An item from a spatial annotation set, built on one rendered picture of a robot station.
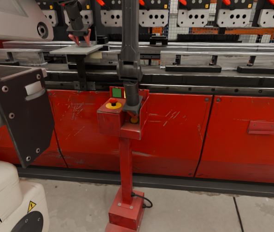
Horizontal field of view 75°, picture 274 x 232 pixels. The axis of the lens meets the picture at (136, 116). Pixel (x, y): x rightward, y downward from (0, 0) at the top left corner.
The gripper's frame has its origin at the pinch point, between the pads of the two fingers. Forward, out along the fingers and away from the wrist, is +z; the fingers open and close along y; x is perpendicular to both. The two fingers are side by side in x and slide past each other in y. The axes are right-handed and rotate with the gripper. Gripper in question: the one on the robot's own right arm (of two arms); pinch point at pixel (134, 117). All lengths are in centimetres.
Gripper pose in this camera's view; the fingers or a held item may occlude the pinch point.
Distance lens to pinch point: 83.0
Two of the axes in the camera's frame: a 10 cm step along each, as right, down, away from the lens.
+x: -9.6, -1.2, 2.4
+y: 2.6, -6.7, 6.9
